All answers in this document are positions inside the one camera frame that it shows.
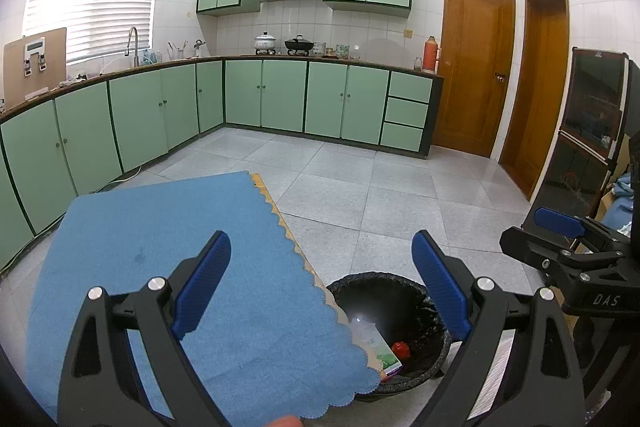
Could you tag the white green packet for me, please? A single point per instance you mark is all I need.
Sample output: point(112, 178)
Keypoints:
point(375, 344)

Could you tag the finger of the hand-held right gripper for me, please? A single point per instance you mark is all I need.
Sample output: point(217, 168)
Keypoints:
point(530, 249)
point(557, 222)

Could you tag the white printed paper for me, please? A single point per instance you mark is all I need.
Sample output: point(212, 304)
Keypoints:
point(495, 372)

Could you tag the green base cabinet run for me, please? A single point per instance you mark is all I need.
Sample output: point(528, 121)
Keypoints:
point(280, 92)

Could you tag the black wok with lid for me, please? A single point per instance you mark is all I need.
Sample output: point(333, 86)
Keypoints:
point(299, 45)

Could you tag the small steel teapot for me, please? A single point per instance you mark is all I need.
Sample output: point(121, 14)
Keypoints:
point(199, 49)

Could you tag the knotted red plastic bag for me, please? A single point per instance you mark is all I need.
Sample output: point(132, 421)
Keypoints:
point(401, 350)

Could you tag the black glass cabinet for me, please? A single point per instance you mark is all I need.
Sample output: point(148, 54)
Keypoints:
point(590, 117)

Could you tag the wooden door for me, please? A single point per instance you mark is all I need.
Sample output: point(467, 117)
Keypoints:
point(537, 97)
point(472, 67)

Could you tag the blue scalloped table mat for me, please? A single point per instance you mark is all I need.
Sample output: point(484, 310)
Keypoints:
point(150, 232)

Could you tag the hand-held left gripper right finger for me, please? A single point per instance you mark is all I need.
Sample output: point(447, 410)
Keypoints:
point(442, 287)

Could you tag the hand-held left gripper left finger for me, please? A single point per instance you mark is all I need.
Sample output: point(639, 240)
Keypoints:
point(200, 287)

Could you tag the utensil holder with utensils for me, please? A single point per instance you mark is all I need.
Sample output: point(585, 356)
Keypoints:
point(176, 53)

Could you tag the steel kitchen faucet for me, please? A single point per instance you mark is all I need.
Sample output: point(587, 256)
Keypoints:
point(132, 44)

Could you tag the orange thermos flask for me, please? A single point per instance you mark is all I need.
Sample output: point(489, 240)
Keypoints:
point(430, 56)

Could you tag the white cooking pot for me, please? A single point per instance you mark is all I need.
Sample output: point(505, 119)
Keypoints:
point(265, 43)

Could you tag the small glass jar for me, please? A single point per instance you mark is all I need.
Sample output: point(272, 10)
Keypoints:
point(417, 63)

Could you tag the black-lined trash bin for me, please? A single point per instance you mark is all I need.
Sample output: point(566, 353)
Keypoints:
point(380, 302)

